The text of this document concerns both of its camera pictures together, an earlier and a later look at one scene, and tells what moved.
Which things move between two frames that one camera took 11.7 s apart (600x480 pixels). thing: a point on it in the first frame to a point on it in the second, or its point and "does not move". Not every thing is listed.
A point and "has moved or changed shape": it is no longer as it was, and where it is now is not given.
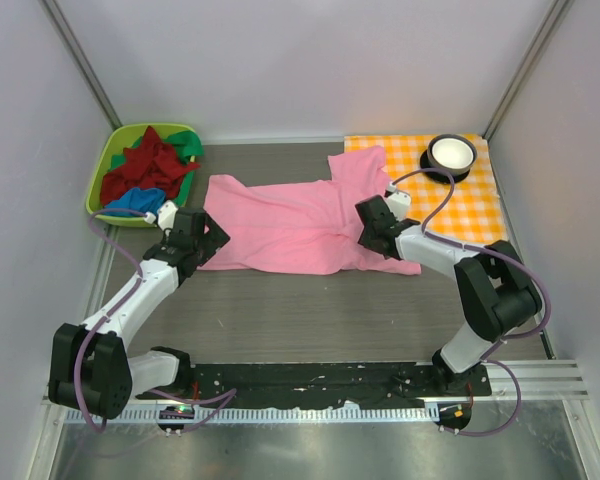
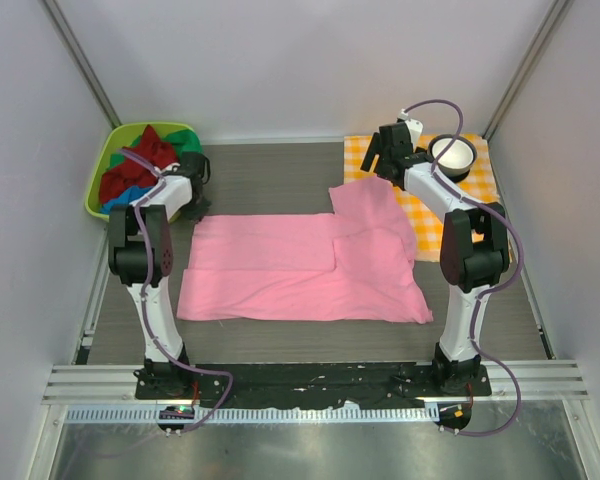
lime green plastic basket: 117,137 does not move
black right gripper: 373,226 to 380,151
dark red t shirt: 154,166 does not move
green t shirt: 187,144 does not move
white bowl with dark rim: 453,152 does not move
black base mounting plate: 323,384 does not move
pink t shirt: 302,227 has moved or changed shape
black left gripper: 200,239 to 198,201
